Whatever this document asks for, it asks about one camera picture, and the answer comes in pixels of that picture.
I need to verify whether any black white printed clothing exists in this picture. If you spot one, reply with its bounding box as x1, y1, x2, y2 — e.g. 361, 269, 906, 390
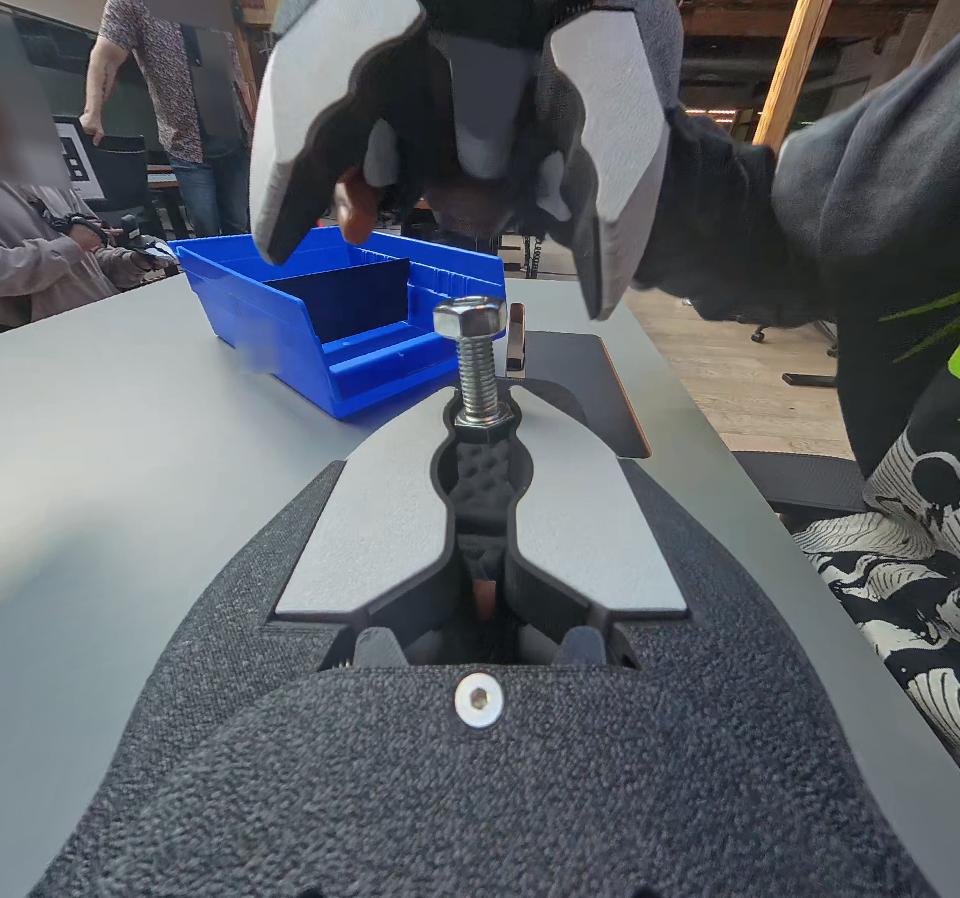
791, 268, 960, 749

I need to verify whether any silver hex bolt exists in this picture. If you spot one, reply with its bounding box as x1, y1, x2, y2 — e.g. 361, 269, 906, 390
452, 336, 517, 449

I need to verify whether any blue plastic bin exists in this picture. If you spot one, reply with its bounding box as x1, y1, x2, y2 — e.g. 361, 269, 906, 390
168, 227, 507, 421

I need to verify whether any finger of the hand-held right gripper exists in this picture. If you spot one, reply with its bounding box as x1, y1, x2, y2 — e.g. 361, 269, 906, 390
536, 8, 671, 322
249, 0, 430, 267

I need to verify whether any person's right forearm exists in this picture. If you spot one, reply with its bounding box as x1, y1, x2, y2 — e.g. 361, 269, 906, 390
633, 32, 960, 329

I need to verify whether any black office chair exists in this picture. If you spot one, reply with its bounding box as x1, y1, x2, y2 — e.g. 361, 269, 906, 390
88, 135, 162, 239
731, 450, 867, 532

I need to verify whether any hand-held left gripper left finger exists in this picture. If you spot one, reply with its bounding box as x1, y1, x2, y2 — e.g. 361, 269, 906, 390
275, 387, 460, 625

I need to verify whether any wooden pillar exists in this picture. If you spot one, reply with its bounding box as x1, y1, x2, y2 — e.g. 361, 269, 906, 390
753, 0, 856, 149

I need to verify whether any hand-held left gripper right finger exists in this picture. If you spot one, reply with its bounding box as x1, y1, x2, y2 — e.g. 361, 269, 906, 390
510, 387, 690, 620

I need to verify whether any black white marker board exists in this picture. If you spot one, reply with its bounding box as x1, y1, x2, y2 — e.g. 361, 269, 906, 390
52, 117, 106, 202

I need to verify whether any person's right hand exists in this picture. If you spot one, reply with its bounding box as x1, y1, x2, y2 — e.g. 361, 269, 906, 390
332, 43, 601, 247

